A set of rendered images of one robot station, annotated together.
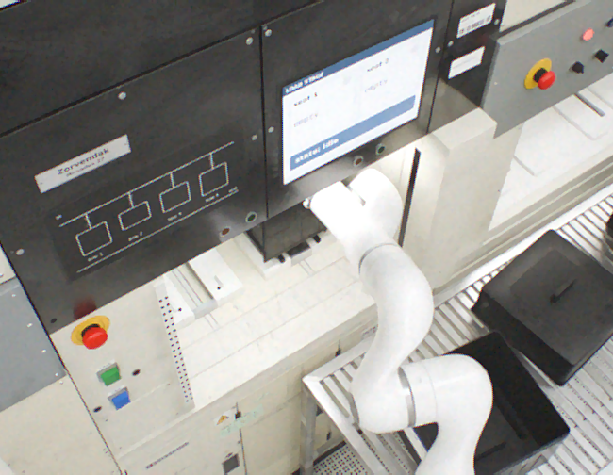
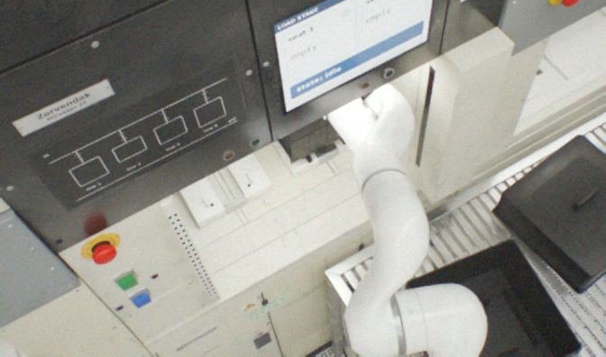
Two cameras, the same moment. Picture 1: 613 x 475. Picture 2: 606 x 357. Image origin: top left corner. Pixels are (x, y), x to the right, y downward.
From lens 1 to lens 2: 0.21 m
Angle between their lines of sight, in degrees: 8
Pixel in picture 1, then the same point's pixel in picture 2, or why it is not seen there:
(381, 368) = (372, 299)
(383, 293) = (378, 224)
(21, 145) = not seen: outside the picture
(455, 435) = not seen: outside the picture
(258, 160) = (256, 92)
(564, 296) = (587, 205)
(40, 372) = (51, 285)
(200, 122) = (187, 63)
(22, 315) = (22, 241)
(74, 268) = (72, 197)
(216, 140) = (207, 78)
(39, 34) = not seen: outside the picture
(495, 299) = (515, 205)
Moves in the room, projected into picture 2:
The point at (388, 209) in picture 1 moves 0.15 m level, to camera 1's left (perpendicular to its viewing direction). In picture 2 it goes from (398, 129) to (319, 125)
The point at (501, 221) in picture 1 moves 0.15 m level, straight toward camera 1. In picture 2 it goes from (527, 126) to (508, 170)
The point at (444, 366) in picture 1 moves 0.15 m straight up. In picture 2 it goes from (437, 297) to (449, 261)
